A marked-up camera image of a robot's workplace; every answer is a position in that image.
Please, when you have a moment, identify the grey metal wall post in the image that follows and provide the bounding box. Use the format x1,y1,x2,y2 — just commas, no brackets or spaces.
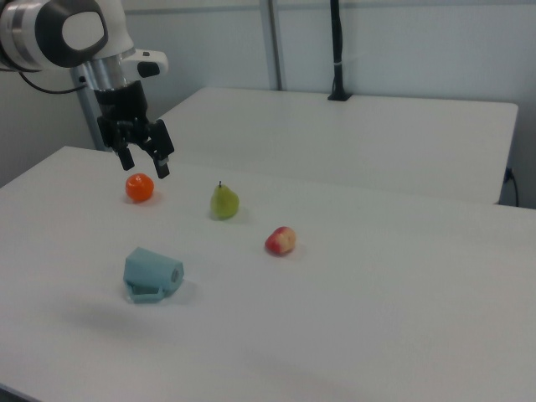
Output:
258,0,288,91

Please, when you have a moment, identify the black pole with base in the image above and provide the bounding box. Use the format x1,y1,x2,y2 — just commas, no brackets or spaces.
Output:
327,0,353,102

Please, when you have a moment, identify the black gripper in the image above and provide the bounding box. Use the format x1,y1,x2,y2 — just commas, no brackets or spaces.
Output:
94,81,175,180

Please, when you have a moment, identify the orange fruit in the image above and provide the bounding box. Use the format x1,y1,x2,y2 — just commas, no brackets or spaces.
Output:
125,173,156,204

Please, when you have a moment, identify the light blue mug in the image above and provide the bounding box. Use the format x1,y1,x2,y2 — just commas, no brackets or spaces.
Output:
122,246,185,305

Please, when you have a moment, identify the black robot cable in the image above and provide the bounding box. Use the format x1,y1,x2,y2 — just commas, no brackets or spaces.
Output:
16,70,91,95

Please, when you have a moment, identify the black cable at table edge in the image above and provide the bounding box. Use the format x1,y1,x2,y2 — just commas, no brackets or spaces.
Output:
504,166,520,207

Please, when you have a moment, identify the grey metal frame post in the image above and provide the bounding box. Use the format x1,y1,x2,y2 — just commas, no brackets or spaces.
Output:
70,66,106,152

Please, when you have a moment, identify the green pear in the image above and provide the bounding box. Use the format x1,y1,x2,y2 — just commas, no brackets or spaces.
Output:
209,180,241,220

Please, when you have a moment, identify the red apple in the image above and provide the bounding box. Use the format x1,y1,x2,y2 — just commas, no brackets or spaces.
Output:
264,226,297,256

